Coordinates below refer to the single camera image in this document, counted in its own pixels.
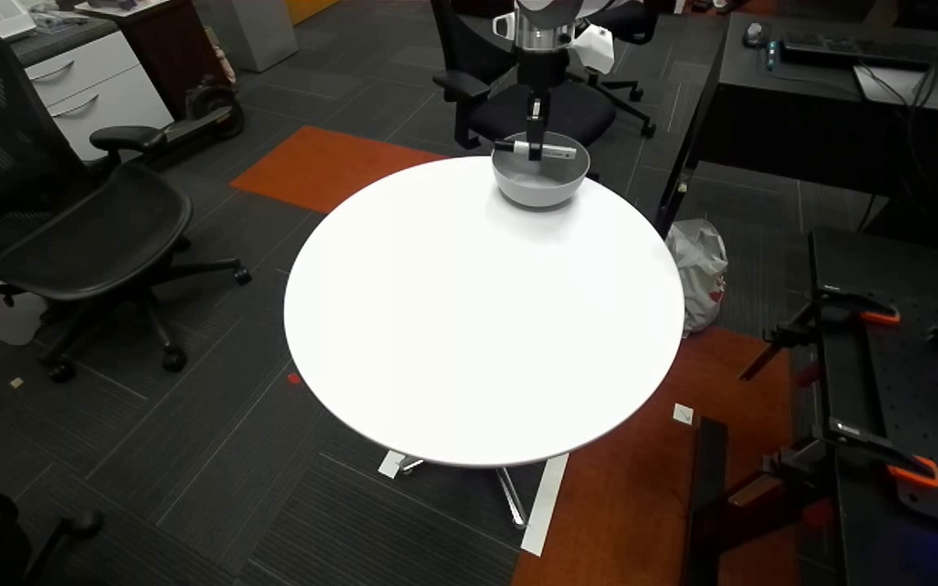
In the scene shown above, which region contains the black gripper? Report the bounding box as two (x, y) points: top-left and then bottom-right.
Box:
(517, 46), (570, 162)

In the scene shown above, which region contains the grey bowl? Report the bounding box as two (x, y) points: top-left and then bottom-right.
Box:
(488, 126), (597, 214)

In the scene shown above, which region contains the black swivel office chair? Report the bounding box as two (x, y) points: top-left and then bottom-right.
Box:
(426, 0), (657, 154)

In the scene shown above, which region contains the translucent plastic bag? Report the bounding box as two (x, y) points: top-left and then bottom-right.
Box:
(661, 214), (733, 338)

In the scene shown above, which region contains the dark grey desk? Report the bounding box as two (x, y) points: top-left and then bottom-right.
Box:
(651, 9), (938, 238)

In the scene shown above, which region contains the grey cabinet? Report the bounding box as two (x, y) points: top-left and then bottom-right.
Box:
(197, 0), (302, 79)

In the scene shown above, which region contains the black kick scooter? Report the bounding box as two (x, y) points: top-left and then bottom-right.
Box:
(147, 75), (252, 167)

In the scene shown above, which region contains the black keyboard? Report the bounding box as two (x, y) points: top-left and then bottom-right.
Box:
(775, 36), (938, 73)

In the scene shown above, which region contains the white paper sheet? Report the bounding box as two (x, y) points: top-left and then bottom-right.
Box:
(851, 61), (938, 114)

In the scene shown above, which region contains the white table base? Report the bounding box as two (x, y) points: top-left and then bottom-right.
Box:
(374, 448), (572, 560)

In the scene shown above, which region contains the white drawer cabinet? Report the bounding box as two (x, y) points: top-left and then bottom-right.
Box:
(8, 9), (179, 167)

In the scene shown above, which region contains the black perforated workbench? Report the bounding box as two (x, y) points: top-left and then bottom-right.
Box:
(807, 224), (938, 586)

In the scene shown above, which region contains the black mesh office chair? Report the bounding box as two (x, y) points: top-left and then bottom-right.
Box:
(0, 15), (259, 389)

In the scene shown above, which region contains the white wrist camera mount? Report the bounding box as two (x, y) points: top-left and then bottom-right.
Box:
(488, 6), (620, 79)

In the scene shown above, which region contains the black clamp with orange handle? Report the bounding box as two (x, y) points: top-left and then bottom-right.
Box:
(758, 416), (938, 516)
(741, 283), (905, 384)

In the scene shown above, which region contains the black upright post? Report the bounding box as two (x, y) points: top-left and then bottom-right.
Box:
(685, 416), (733, 586)

